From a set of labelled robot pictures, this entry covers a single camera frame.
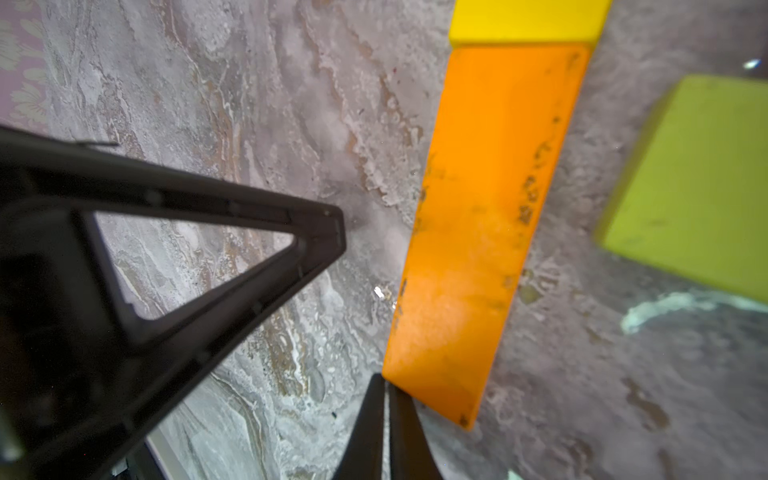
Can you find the short yellow block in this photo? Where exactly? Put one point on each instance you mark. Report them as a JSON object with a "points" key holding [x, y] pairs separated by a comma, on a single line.
{"points": [[486, 22]]}

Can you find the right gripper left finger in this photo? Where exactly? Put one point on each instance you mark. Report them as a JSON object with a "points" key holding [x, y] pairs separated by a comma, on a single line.
{"points": [[362, 458]]}

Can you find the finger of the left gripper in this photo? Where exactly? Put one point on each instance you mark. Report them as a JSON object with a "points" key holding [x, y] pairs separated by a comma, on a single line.
{"points": [[84, 377]]}

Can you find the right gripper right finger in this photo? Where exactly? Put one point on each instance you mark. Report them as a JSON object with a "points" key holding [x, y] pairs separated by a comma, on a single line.
{"points": [[410, 455]]}

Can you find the orange block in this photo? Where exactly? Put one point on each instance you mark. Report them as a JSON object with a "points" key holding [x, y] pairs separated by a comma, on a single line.
{"points": [[501, 122]]}

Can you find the lime green block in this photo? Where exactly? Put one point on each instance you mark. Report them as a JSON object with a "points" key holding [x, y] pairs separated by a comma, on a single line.
{"points": [[692, 198]]}

